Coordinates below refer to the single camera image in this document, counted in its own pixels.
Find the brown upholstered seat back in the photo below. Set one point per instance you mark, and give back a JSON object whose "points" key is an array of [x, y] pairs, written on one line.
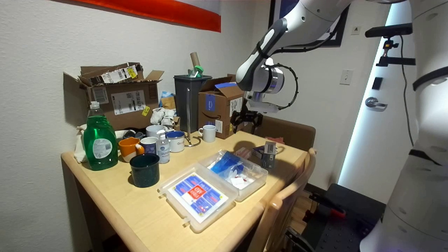
{"points": [[294, 133]]}

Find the black case with orange clamp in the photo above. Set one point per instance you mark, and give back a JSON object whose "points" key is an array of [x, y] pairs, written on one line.
{"points": [[350, 205]]}

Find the cardboard tube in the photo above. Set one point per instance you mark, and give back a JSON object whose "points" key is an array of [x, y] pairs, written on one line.
{"points": [[195, 59]]}

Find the white paper wad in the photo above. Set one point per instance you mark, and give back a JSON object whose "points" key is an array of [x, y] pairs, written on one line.
{"points": [[78, 147]]}

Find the small clear sanitizer bottle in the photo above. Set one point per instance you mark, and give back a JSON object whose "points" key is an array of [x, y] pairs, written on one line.
{"points": [[162, 149]]}

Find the white cup with blue rim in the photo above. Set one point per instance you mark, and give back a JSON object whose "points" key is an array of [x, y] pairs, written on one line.
{"points": [[176, 142]]}

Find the clear plastic first aid case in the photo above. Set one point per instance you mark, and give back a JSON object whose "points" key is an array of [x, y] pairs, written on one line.
{"points": [[196, 192]]}

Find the wooden chair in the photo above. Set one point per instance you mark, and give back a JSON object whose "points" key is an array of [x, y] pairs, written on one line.
{"points": [[280, 200]]}

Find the white light switch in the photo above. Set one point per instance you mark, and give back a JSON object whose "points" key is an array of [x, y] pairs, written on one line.
{"points": [[346, 77]]}

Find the white crumpled bag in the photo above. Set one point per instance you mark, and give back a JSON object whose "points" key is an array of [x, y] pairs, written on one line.
{"points": [[162, 116]]}

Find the white mug with grey rim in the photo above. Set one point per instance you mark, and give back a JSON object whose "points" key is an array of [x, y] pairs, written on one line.
{"points": [[154, 129]]}

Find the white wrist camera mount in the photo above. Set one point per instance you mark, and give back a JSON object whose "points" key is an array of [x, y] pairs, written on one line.
{"points": [[263, 105]]}

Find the orange mug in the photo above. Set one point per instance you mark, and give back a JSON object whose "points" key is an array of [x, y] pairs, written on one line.
{"points": [[127, 147]]}

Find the blue packet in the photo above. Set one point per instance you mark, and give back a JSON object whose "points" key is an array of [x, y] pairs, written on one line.
{"points": [[224, 163]]}

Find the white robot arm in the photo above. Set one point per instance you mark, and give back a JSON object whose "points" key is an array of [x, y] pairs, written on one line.
{"points": [[308, 18]]}

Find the blue white mug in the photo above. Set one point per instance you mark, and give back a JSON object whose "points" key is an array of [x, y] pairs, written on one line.
{"points": [[150, 146]]}

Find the black door lock plate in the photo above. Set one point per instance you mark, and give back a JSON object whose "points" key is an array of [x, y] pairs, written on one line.
{"points": [[377, 83]]}

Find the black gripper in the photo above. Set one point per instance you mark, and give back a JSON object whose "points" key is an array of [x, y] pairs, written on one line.
{"points": [[246, 118]]}

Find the plain white mug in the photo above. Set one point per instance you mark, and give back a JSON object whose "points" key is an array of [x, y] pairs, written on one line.
{"points": [[209, 133]]}

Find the green dish soap bottle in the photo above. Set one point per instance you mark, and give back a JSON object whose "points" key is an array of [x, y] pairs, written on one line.
{"points": [[99, 144]]}

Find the cardboard box with blue tape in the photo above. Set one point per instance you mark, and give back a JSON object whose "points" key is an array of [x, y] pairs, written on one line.
{"points": [[217, 107]]}

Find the black camera on stand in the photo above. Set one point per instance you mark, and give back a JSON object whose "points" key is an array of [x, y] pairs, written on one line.
{"points": [[386, 30]]}

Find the red orange wall poster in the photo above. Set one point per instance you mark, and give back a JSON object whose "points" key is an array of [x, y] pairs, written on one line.
{"points": [[154, 10]]}

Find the large open cardboard box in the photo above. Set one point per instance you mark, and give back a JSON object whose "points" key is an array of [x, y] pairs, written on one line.
{"points": [[126, 100]]}

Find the dark green mug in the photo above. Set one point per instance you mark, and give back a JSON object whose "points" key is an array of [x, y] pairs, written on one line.
{"points": [[146, 170]]}

